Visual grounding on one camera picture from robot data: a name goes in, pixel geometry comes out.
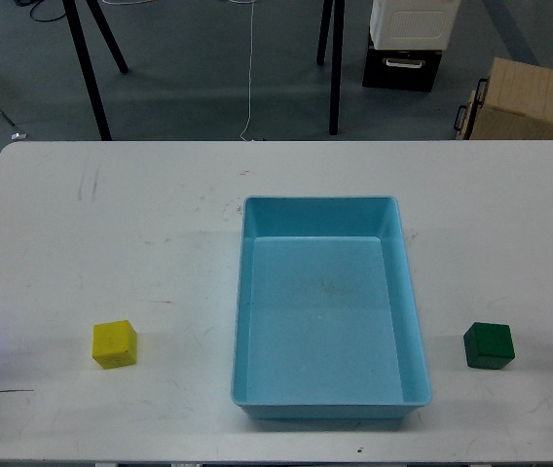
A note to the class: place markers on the green cube block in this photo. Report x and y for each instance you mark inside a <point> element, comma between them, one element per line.
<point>488,346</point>

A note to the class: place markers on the yellow cube block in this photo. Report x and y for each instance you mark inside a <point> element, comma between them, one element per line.
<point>114,344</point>

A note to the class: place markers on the black drawer cabinet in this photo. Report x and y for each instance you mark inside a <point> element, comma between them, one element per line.
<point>414,70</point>

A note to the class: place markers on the light blue plastic bin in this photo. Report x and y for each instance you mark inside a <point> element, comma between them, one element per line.
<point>327,325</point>

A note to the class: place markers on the black stand leg right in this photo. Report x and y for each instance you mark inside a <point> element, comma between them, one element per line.
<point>332,20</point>

